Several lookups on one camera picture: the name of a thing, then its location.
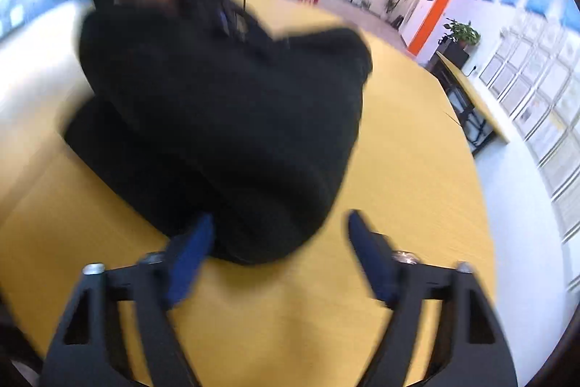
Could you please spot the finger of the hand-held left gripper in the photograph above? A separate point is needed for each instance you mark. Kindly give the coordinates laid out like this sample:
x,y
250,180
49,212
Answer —
x,y
235,24

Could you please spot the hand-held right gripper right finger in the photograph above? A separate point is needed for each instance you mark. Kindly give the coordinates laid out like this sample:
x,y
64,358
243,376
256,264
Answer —
x,y
371,260

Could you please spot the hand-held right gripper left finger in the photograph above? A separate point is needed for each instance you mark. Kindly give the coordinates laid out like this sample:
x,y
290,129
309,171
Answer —
x,y
190,260

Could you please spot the black fleece zip jacket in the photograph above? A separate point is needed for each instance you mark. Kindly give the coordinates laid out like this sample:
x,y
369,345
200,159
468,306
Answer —
x,y
226,119

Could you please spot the black bag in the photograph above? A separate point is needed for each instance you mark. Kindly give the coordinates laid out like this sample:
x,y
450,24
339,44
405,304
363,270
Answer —
x,y
397,22

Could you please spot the long wooden folding table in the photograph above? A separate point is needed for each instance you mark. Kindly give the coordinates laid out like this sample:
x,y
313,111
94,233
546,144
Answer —
x,y
475,106

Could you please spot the orange door panel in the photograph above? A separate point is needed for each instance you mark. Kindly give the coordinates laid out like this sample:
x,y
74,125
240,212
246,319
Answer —
x,y
432,15

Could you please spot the green plant in black planter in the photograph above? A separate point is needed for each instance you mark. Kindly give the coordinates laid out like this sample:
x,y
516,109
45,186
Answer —
x,y
457,38

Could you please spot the wall of framed paper notices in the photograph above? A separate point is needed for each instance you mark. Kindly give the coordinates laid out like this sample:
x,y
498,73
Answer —
x,y
543,119

